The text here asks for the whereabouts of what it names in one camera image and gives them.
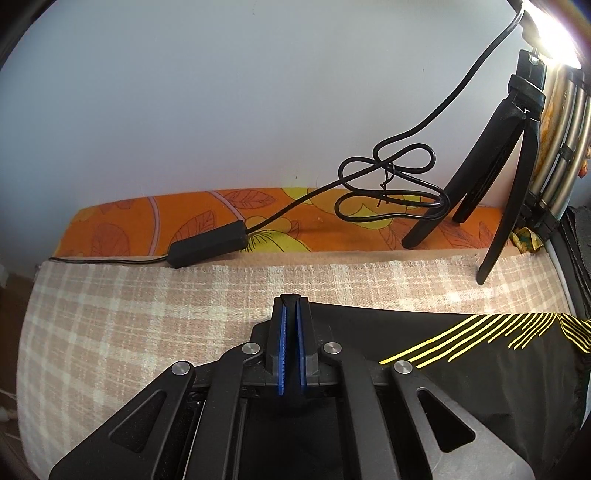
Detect black mini tripod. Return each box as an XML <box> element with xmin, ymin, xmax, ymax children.
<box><xmin>400</xmin><ymin>48</ymin><xmax>548</xmax><ymax>286</ymax></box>

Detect black pants with yellow stripes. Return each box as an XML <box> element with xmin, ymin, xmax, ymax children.
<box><xmin>239</xmin><ymin>301</ymin><xmax>591</xmax><ymax>480</ymax></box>

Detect orange floral bed sheet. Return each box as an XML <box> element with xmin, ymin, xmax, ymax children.
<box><xmin>54</xmin><ymin>186</ymin><xmax>521</xmax><ymax>258</ymax></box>

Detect black power cable with switch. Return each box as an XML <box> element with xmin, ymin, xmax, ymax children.
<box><xmin>48</xmin><ymin>8</ymin><xmax>528</xmax><ymax>270</ymax></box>

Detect plaid beige bed blanket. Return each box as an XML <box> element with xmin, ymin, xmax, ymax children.
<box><xmin>16</xmin><ymin>251</ymin><xmax>572</xmax><ymax>479</ymax></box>

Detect grey houndstooth trousers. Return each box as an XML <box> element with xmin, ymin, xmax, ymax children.
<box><xmin>551</xmin><ymin>206</ymin><xmax>590</xmax><ymax>319</ymax></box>

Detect bright ring light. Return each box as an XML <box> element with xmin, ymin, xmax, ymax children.
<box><xmin>520</xmin><ymin>1</ymin><xmax>583</xmax><ymax>69</ymax></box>

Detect folded silver tripod stand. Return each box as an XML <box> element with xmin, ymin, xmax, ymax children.
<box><xmin>524</xmin><ymin>67</ymin><xmax>590</xmax><ymax>242</ymax></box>

